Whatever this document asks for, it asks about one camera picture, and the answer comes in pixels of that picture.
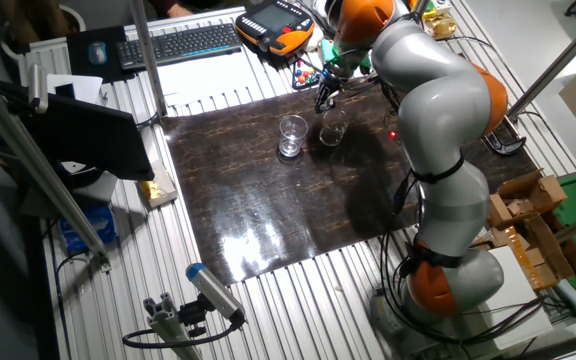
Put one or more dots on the short aluminium profile stub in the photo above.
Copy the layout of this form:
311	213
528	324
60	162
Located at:
168	325

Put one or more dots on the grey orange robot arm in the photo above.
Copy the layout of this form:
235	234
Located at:
443	110

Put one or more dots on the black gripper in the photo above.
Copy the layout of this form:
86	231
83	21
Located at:
331	85

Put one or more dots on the billiard ball triangle toy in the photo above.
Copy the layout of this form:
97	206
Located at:
305	76

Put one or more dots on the gold metallic object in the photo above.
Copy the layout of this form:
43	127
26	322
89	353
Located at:
438	25

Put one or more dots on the silver metal post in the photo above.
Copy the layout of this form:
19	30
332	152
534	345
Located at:
419	6

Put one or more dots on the white base platform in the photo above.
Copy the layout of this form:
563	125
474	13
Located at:
518	300

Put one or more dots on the green silver camera mount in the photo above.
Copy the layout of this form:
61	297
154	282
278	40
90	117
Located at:
340	55

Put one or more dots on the grey computer mouse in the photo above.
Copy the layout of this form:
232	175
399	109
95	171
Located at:
97	52

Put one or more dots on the person hand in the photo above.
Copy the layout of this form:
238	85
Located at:
178	10

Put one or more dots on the black mouse pad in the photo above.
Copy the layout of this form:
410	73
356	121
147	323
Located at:
75	65

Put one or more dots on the small white paper sheet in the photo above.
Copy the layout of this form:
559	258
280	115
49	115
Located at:
85	87

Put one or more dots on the black monitor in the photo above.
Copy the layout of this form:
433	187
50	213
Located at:
93	140

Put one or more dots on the blue tissue pack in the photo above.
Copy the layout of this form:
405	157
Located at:
88	227

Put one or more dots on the orange black teach pendant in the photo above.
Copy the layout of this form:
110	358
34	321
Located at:
273	25

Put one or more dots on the black clamp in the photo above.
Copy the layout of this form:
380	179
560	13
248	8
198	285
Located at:
505	142

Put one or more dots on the upright aluminium post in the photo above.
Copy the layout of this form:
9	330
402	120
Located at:
145	55

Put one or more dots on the silver camera blue cap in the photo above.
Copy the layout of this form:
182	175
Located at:
213	290

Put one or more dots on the clear ribbed plastic cup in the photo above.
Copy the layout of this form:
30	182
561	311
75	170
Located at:
293	135

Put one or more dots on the black computer keyboard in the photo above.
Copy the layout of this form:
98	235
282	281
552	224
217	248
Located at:
178	45

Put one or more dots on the dark marble pattern mat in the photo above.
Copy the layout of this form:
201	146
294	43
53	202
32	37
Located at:
248	200

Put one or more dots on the clear glass beaker cup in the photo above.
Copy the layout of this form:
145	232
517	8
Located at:
333	132

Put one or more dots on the long slanted aluminium bar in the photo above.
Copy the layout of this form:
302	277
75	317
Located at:
33	160

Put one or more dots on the white round bucket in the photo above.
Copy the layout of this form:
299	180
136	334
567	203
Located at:
80	19

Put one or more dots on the small silver camera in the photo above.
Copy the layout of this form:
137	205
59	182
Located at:
38	87

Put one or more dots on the cardboard box pile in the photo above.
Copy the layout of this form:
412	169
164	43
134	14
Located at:
543	250

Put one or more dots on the large white paper sheet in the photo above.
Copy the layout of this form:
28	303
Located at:
208	75

